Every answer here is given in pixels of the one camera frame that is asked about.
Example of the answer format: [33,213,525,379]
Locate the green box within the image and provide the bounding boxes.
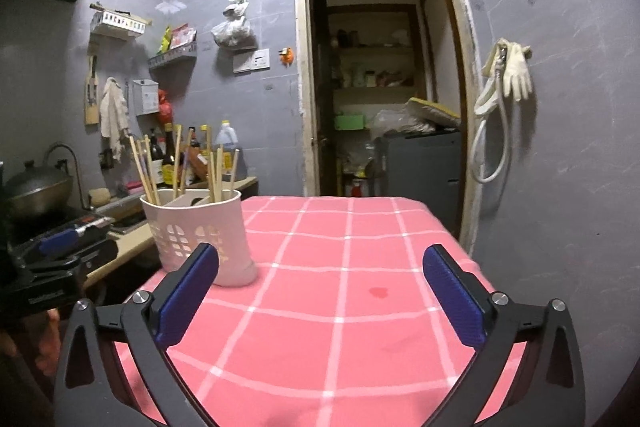
[333,114,365,132]

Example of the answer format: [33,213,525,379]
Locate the hanging clear plastic bag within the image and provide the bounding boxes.
[210,0,253,50]

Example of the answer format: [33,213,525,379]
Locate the wooden storage shelving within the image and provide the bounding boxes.
[327,4,424,108]

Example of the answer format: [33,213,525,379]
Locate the white plastic utensil holder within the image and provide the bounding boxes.
[139,189,259,288]

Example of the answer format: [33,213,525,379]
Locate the hanging white cloth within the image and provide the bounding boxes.
[98,77,131,160]

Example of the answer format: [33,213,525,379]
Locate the grey wall shelf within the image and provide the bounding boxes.
[148,42,199,70]

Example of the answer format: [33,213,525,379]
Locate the pale wooden door frame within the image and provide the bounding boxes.
[293,0,484,254]

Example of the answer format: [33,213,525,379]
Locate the red snack packet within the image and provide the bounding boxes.
[171,24,197,48]

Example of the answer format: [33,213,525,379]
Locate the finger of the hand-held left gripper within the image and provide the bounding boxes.
[37,216,115,258]
[30,239,120,276]

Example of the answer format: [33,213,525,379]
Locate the grey cabinet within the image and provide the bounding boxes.
[374,130,462,234]

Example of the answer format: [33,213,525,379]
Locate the cream rubber gloves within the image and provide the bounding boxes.
[501,40,534,102]

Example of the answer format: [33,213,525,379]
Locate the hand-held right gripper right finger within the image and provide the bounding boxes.
[422,243,587,427]

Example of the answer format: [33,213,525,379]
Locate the dark bottle yellow label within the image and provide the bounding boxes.
[162,122,179,187]

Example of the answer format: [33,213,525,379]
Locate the bunch of wooden chopsticks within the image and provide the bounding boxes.
[128,124,241,208]

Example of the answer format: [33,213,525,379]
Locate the black cooktop stove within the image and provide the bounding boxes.
[9,206,117,249]

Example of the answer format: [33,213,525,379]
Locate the wooden wall knife block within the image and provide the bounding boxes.
[83,55,100,126]

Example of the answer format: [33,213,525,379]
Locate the sauce bottle yellow cap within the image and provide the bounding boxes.
[199,125,214,168]

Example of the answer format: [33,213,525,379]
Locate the white wall box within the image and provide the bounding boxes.
[132,79,160,116]

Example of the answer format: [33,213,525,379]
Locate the dark bottle white label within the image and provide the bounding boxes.
[148,129,165,186]

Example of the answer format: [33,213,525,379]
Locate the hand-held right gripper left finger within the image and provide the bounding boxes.
[52,243,236,427]

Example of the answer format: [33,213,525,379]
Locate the white wall basket rack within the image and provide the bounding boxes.
[89,9,151,40]

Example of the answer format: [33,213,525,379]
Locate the white wall switch socket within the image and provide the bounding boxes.
[232,48,271,74]

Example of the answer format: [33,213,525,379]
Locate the yellow edged cushion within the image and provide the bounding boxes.
[403,96,462,128]

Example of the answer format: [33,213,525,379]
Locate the person's left hand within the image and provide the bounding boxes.
[35,309,62,376]

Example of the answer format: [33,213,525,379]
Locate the large oil jug yellow cap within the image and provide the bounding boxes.
[212,120,242,180]

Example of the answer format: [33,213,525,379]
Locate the crumpled clear plastic bags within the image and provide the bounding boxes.
[367,109,432,136]

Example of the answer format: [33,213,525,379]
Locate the red plastic bag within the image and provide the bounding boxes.
[157,89,174,126]

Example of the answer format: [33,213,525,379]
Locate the pink checked tablecloth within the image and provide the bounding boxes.
[112,195,532,427]

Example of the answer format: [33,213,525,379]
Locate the metal wok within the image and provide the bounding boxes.
[3,160,75,221]

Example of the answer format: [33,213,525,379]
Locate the white shower hose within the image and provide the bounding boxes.
[472,37,514,184]

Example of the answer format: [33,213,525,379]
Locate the metal kitchen faucet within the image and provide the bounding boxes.
[43,142,91,210]

